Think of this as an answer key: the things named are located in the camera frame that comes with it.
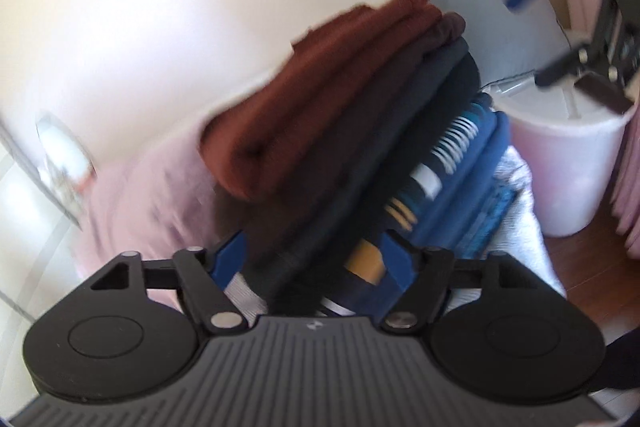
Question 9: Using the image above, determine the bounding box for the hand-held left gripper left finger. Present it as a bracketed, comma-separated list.
[89, 231, 249, 336]

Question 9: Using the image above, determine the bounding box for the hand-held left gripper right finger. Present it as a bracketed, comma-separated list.
[379, 231, 541, 336]

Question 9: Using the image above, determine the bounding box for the dark red knit sweater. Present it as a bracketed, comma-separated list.
[200, 0, 443, 202]

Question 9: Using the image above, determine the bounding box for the stack of folded clothes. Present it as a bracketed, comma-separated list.
[215, 13, 521, 323]

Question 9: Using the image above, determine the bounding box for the grey cushion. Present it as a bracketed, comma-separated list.
[391, 0, 571, 92]

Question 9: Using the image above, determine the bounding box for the white plastic bin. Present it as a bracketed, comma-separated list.
[492, 77, 638, 238]

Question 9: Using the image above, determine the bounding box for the pale purple crumpled cloth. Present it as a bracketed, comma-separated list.
[75, 117, 241, 308]

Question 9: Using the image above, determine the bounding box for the round white object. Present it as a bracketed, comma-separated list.
[35, 112, 96, 228]

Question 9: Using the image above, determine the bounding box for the person's black jacket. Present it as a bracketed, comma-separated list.
[592, 319, 640, 408]

